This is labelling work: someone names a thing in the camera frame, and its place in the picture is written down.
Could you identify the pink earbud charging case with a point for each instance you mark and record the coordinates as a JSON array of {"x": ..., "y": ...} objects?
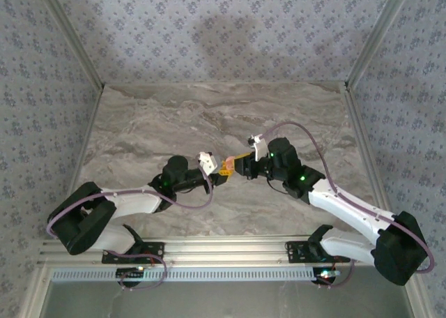
[{"x": 230, "y": 162}]

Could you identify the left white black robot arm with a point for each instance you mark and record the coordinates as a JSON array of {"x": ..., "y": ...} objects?
[{"x": 132, "y": 203}]

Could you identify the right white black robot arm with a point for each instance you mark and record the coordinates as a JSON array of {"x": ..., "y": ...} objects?
[{"x": 400, "y": 255}]

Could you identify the black controller board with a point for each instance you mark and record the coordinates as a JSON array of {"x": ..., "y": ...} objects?
[
  {"x": 129, "y": 275},
  {"x": 318, "y": 279}
]

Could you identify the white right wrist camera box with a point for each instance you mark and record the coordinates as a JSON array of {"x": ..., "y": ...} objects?
[{"x": 258, "y": 150}]

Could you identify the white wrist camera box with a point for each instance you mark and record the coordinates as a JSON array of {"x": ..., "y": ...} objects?
[
  {"x": 206, "y": 162},
  {"x": 258, "y": 150}
]

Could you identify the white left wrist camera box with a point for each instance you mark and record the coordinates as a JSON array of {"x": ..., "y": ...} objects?
[{"x": 206, "y": 162}]

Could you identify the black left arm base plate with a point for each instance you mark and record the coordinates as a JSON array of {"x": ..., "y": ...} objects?
[{"x": 158, "y": 246}]

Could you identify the aluminium base rail beam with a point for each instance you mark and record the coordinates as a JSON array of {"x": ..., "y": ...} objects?
[{"x": 226, "y": 251}]

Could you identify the aluminium table side rail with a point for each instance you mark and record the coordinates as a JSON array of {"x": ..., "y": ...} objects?
[
  {"x": 368, "y": 157},
  {"x": 91, "y": 122}
]

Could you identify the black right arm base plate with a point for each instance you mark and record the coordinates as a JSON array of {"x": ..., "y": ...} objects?
[{"x": 299, "y": 257}]

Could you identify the aluminium corner frame post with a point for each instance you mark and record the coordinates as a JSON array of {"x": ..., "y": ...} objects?
[
  {"x": 74, "y": 35},
  {"x": 375, "y": 35}
]

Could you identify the aluminium lower frame rail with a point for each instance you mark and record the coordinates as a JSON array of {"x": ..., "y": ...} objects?
[
  {"x": 416, "y": 304},
  {"x": 35, "y": 291}
]

